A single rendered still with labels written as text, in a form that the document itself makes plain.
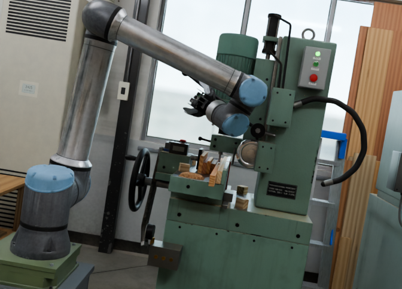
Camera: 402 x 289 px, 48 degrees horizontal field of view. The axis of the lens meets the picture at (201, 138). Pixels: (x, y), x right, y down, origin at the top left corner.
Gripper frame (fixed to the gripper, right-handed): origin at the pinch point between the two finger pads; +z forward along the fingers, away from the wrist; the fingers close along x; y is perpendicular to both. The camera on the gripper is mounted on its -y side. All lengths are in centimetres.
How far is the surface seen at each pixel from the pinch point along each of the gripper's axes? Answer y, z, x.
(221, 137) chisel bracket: -19.5, -5.2, 9.1
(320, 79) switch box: -27, -29, -32
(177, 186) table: -0.2, -22.7, 32.0
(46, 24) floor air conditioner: 24, 164, 16
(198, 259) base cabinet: -22, -31, 54
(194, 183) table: -3.9, -25.8, 27.5
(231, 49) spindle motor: -3.7, 1.6, -24.6
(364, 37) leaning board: -138, 69, -94
